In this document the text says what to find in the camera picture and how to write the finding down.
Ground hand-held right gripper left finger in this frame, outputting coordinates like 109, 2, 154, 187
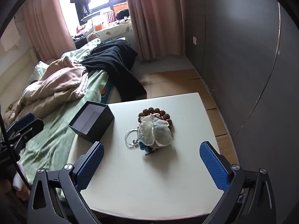
27, 141, 105, 224

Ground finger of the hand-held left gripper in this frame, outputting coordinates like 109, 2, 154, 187
13, 119, 45, 150
7, 113, 35, 134

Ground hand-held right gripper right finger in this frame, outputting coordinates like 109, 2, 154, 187
199, 141, 277, 224

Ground black jewelry box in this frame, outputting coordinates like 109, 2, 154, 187
68, 101, 115, 143

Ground silver bangle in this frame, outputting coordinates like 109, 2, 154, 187
125, 128, 143, 148

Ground blue bead bracelet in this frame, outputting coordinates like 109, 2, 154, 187
133, 142, 155, 155

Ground clear plastic bag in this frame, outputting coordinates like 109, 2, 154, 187
137, 115, 174, 148

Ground brown wooden bead bracelet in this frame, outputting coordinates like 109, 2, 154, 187
138, 107, 173, 131

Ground person's left hand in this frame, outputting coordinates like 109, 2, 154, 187
12, 164, 32, 202

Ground bed with green sheet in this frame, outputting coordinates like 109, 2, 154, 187
14, 68, 122, 199

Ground beige fleece blanket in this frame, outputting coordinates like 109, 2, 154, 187
5, 58, 89, 122

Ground cream bed headboard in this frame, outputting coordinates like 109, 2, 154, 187
0, 49, 40, 94

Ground light green quilt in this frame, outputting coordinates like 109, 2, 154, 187
35, 38, 102, 75

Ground cardboard floor sheets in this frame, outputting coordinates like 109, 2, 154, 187
140, 69, 239, 166

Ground dark clothes pile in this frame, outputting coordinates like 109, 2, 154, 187
74, 36, 92, 49

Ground black knit blanket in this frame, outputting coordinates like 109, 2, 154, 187
79, 40, 147, 97

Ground pink curtain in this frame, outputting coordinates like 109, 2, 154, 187
22, 0, 76, 62
126, 0, 187, 62

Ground grey folding table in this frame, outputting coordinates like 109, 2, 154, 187
81, 11, 101, 21

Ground printed window seat cushion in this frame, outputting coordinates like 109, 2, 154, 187
83, 16, 133, 39

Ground black round cushion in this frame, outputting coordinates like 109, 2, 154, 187
116, 8, 129, 20

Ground black cable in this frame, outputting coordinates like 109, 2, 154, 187
0, 111, 32, 192

